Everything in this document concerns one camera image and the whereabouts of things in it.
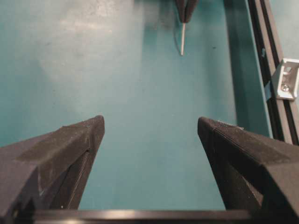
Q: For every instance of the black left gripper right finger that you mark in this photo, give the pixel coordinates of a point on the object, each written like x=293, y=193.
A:
x=253, y=172

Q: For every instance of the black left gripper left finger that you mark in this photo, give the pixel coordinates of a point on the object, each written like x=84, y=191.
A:
x=49, y=171

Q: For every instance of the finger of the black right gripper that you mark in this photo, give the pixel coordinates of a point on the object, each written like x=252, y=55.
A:
x=181, y=4
x=189, y=9

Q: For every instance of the black long extrusion rail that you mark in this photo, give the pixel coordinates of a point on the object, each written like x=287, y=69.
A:
x=283, y=113

